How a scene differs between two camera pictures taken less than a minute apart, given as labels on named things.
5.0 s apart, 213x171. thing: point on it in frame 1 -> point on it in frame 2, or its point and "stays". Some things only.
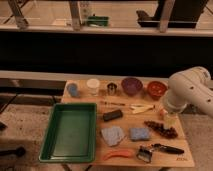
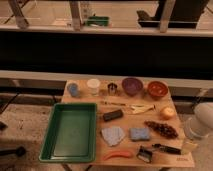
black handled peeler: (167, 149) stays
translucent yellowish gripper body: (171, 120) -> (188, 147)
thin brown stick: (111, 103) stays
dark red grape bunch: (170, 132) stays
